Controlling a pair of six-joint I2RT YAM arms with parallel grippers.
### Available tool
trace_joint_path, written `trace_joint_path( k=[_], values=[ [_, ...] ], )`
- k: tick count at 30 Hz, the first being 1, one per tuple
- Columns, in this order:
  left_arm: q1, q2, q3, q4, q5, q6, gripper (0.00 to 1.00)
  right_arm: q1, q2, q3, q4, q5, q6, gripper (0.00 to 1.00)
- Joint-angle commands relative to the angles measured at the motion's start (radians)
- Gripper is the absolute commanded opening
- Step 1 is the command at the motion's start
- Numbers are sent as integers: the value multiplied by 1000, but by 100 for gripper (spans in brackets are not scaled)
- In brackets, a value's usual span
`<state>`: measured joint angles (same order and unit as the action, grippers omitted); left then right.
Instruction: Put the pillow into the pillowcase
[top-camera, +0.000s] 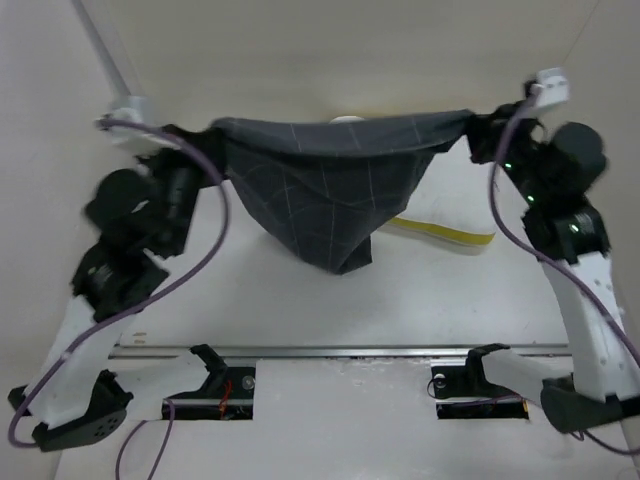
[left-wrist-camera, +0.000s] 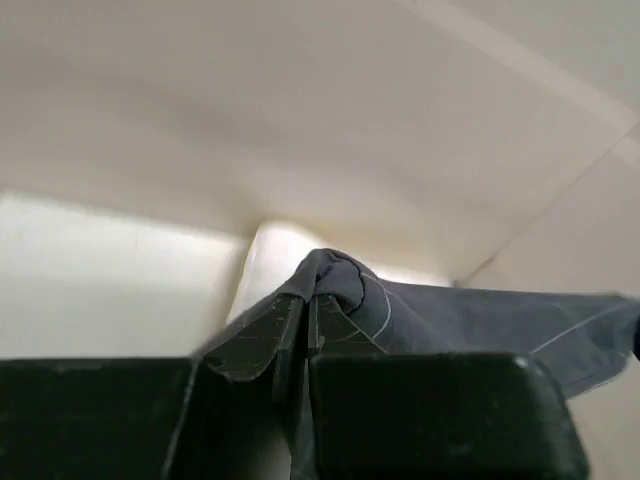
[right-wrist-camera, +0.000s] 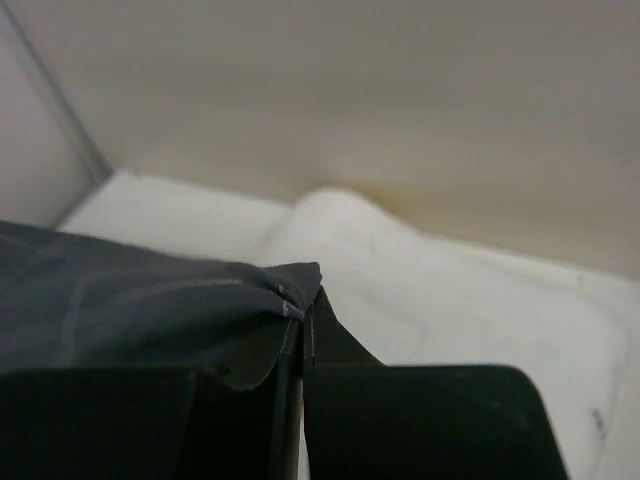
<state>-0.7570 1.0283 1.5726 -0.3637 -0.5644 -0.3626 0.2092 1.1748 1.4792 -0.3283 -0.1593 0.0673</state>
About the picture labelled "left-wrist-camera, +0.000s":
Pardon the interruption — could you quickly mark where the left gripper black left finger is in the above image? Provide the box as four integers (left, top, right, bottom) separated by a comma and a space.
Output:
1, 295, 304, 479

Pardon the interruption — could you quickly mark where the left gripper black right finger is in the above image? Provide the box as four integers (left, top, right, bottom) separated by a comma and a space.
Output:
308, 296, 590, 479

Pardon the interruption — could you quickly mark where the dark grey checked pillowcase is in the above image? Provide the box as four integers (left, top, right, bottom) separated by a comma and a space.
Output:
200, 249, 639, 479

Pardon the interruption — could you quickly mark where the white pillow with yellow band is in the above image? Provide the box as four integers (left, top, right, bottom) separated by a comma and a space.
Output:
226, 221, 327, 325

